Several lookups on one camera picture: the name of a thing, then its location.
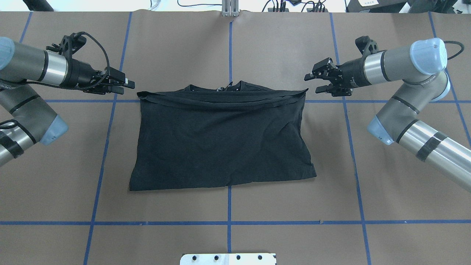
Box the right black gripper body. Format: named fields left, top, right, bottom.
left=329, top=59, right=368, bottom=97

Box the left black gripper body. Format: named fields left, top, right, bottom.
left=64, top=59, right=109, bottom=95

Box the black graphic t-shirt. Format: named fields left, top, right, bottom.
left=128, top=81, right=316, bottom=191

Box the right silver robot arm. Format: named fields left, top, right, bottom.
left=304, top=36, right=471, bottom=191

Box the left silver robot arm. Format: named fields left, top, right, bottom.
left=0, top=32, right=135, bottom=165

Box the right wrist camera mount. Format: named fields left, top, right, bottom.
left=355, top=36, right=384, bottom=57

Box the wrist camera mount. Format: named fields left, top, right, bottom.
left=46, top=33, right=87, bottom=57
left=355, top=36, right=384, bottom=57

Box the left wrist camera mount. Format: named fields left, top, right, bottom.
left=46, top=33, right=87, bottom=57

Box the aluminium frame post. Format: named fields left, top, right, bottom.
left=222, top=0, right=240, bottom=17

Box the right black cable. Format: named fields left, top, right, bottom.
left=443, top=40, right=465, bottom=61

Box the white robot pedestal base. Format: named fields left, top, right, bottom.
left=180, top=253, right=277, bottom=265

